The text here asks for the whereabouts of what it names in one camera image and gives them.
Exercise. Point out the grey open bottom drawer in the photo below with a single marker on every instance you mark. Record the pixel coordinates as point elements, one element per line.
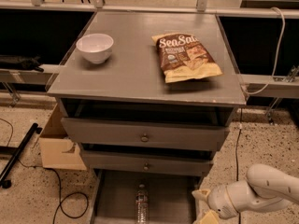
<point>170,198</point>

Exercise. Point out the metal barrier rail frame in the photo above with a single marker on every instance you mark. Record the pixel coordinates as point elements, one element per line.
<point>15,15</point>

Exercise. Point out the cardboard box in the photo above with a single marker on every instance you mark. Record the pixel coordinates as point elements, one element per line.
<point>58,151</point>

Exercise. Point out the grey wooden drawer cabinet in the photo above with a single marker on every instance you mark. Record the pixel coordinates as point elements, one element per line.
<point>130,85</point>

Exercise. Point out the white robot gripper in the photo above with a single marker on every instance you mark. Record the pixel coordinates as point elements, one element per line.
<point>219,201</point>

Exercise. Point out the clear plastic water bottle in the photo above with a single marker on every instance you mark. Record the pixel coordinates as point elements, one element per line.
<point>142,205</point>

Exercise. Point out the brown sea salt chip bag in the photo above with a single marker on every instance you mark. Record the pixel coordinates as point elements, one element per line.
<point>183,57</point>

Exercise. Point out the black cloth on rail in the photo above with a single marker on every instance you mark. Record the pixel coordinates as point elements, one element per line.
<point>20,63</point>

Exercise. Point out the black metal stand pole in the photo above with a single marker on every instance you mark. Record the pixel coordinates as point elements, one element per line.
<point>4,182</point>

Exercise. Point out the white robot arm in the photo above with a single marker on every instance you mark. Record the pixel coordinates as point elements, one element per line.
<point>265,189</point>

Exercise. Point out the grey top drawer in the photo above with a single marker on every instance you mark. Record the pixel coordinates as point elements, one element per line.
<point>145,134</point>

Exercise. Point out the grey middle drawer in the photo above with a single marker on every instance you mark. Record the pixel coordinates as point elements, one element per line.
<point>145,163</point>

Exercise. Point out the white ceramic bowl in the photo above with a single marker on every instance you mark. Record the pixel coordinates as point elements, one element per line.
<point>95,48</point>

